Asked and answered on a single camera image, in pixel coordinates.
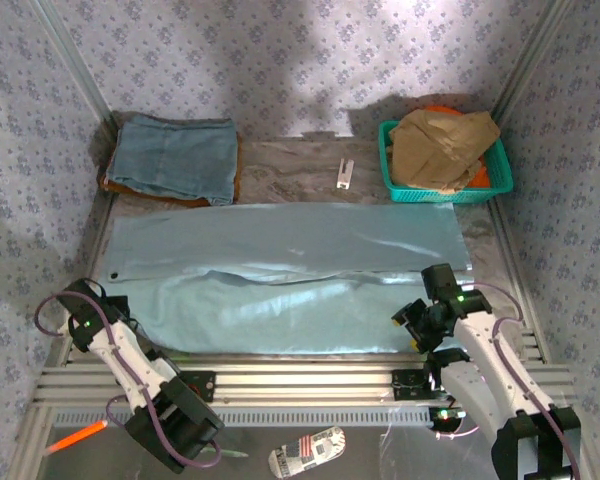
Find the light blue trousers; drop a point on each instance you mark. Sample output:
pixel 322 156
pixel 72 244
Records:
pixel 280 235

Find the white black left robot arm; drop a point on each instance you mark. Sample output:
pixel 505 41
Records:
pixel 125 360

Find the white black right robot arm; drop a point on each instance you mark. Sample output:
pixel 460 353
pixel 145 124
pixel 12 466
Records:
pixel 495 360

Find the folded blue denim trousers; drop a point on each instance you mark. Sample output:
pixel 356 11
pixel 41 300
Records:
pixel 175 155

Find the crumpled tan trousers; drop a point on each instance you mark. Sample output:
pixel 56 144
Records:
pixel 440 145

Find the black control board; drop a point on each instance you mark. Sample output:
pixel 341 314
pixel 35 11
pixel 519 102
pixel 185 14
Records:
pixel 447 415

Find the orange marker pen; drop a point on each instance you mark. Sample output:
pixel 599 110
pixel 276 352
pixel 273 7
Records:
pixel 80 435

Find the teal plastic basket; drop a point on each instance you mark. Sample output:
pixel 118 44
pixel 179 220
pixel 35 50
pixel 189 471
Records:
pixel 430 196

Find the green pen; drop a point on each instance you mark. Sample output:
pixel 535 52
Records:
pixel 235 454

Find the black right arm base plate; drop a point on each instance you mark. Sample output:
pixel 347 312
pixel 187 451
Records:
pixel 405 385

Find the aluminium side rail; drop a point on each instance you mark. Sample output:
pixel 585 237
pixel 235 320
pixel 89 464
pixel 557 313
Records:
pixel 30 440
pixel 513 260

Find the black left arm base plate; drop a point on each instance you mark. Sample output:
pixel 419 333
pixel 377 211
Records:
pixel 207 385

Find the aluminium mounting rail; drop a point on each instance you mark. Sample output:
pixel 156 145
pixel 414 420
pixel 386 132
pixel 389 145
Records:
pixel 305 387

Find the small white plastic bracket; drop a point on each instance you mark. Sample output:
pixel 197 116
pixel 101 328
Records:
pixel 345 175

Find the aluminium frame post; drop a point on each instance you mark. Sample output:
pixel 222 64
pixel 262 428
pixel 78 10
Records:
pixel 529 60
pixel 76 65

